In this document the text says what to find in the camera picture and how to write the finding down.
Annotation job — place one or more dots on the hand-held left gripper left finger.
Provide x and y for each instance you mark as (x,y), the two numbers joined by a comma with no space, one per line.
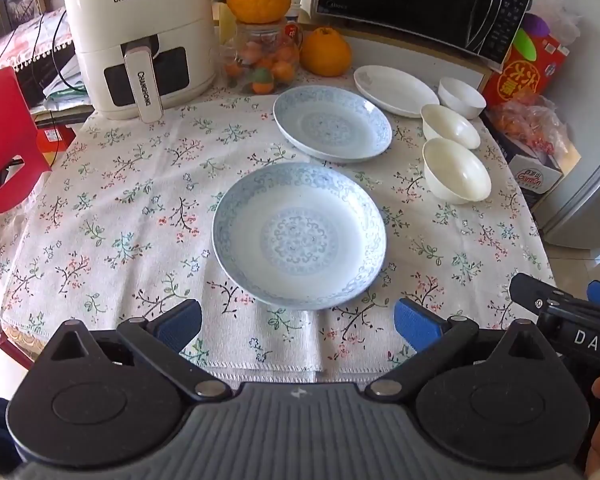
(181,321)

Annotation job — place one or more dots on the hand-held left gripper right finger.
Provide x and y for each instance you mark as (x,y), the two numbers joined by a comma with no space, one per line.
(416,323)

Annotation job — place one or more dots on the large white bowl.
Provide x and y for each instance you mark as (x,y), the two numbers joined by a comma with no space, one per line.
(455,170)

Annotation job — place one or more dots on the blue patterned plate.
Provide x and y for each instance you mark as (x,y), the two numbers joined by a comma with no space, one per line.
(300,235)
(330,125)

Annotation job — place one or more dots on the medium white bowl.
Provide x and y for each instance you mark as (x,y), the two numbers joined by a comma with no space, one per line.
(450,125)

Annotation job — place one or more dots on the small white bowl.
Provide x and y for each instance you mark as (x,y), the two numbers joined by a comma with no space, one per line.
(462,95)

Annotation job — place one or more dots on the white plate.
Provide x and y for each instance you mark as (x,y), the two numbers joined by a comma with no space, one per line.
(395,90)

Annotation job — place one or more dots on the grey refrigerator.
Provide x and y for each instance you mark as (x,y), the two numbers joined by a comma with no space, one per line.
(590,185)

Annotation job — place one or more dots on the black and white cardboard box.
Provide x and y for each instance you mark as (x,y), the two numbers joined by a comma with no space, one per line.
(535,180)

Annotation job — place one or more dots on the floral tablecloth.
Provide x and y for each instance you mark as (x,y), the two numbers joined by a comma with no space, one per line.
(130,210)

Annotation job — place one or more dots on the red gift box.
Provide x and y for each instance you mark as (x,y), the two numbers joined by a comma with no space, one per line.
(525,80)

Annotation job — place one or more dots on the red plastic chair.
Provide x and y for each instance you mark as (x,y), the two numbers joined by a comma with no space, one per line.
(5,120)

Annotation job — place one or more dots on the glass jar of small oranges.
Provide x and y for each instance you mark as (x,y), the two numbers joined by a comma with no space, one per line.
(265,55)

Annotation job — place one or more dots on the black device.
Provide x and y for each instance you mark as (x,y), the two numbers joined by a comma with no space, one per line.
(30,80)

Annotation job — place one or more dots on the clear plastic bag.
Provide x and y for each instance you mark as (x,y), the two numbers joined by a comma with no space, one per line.
(555,5)

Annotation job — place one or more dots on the white air fryer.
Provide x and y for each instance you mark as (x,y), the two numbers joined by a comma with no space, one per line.
(130,10)

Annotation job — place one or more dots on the pink floral cloth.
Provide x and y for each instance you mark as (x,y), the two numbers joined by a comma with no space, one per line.
(20,35)

